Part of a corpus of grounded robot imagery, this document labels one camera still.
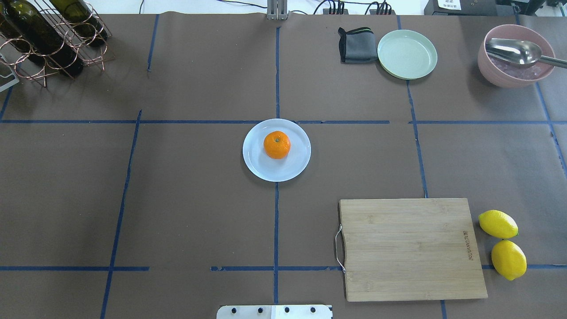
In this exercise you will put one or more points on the orange mandarin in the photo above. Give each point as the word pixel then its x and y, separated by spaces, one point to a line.
pixel 277 145

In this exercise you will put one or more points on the dark grey folded cloth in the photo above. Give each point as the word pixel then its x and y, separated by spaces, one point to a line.
pixel 357 46

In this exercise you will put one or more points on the upper yellow lemon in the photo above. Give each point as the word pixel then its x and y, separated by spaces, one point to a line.
pixel 498 224

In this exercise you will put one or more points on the bamboo cutting board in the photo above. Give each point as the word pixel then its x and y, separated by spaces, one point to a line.
pixel 407 249

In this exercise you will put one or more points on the aluminium frame post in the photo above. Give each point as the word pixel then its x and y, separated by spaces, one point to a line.
pixel 277 10

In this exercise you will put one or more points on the light green plate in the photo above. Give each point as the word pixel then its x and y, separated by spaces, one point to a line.
pixel 407 54

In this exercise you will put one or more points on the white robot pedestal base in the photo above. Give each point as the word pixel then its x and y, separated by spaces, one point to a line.
pixel 290 311

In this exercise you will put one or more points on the black power strip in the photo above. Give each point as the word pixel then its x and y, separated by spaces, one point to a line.
pixel 335 8
pixel 380 9

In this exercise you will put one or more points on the yellow lemon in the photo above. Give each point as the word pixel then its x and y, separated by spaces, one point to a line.
pixel 508 260
pixel 498 224

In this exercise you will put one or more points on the pink bowl with ice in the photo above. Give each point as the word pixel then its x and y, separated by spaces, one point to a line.
pixel 511 75

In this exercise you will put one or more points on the dark green wine bottle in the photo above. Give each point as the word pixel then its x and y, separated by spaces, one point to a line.
pixel 46 41

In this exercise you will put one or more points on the lower yellow lemon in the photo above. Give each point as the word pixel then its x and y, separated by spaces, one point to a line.
pixel 508 260

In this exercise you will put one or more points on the light blue plate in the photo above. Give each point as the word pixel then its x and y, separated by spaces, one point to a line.
pixel 271 169

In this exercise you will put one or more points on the copper wire wine rack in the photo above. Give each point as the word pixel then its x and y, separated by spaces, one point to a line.
pixel 33 67

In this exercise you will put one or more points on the metal scoop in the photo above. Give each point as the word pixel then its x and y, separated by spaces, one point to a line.
pixel 521 52

